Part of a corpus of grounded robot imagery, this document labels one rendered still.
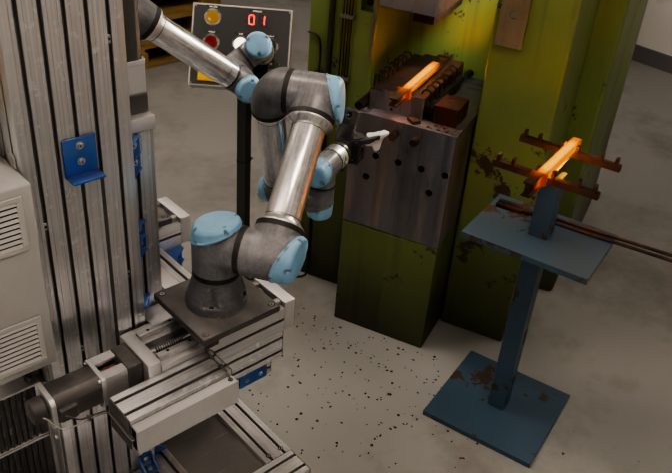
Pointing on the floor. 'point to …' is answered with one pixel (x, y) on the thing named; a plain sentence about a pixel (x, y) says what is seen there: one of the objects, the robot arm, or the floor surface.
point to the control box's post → (243, 160)
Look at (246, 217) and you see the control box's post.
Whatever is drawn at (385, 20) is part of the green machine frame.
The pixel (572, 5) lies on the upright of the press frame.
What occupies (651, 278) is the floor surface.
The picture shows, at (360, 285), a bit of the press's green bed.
